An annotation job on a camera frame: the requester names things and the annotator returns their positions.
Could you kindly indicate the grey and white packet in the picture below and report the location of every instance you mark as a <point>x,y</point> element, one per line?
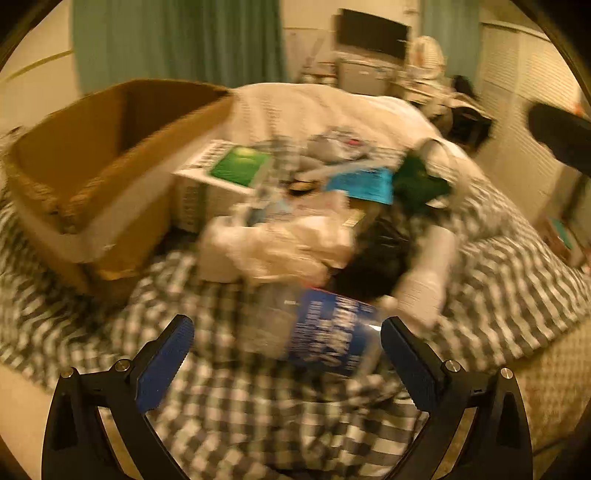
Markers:
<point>337,141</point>

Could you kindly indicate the black plastic bag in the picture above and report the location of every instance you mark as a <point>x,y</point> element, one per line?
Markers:
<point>374,258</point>

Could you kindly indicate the grey cabinet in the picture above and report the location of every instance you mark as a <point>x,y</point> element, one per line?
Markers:
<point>362,74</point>

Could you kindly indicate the white louvered closet door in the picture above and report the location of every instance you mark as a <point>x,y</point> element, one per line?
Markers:
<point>508,69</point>

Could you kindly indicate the dark green cloth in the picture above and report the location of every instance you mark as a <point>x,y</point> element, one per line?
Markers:
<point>418,182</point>

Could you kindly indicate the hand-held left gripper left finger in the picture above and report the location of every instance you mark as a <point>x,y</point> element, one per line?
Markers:
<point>166,364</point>

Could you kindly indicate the white plastic bottle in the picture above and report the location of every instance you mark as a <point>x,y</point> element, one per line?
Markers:
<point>427,277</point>

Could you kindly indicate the teal box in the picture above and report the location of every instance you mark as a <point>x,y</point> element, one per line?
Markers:
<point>561,237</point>

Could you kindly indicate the white fleece blanket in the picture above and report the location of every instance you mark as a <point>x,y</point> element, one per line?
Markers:
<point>286,110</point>

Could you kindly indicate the black flat television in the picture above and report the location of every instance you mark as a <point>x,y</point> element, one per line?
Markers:
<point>371,32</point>

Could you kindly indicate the clear bottle with blue label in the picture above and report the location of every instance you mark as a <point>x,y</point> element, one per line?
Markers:
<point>328,332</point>

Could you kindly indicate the cardboard box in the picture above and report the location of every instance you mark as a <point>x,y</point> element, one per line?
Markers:
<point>120,194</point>

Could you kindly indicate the green and white medicine box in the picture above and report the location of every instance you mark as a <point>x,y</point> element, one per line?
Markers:
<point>235,168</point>

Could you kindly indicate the crumpled white plastic bag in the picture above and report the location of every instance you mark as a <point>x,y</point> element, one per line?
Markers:
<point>281,247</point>

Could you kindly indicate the dark chair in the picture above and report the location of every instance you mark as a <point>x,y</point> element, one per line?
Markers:
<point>468,124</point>

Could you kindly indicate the narrow green curtain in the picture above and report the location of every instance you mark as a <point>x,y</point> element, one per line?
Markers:
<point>450,21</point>

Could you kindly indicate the wide green curtain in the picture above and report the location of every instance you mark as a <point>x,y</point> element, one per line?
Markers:
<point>175,41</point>

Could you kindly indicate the quilted beige mattress cover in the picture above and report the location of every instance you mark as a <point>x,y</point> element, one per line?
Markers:
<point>554,392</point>

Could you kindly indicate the checkered grey white blanket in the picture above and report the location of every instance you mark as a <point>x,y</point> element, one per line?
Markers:
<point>231,415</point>

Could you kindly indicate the blue flat packet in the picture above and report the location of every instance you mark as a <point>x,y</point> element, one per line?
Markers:
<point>362,183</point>

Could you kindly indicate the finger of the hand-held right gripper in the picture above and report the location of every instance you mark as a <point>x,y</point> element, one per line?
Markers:
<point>561,134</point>

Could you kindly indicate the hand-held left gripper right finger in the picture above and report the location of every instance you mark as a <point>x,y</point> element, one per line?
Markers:
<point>411,364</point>

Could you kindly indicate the light blue tissue packet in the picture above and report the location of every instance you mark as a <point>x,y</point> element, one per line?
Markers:
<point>272,213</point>

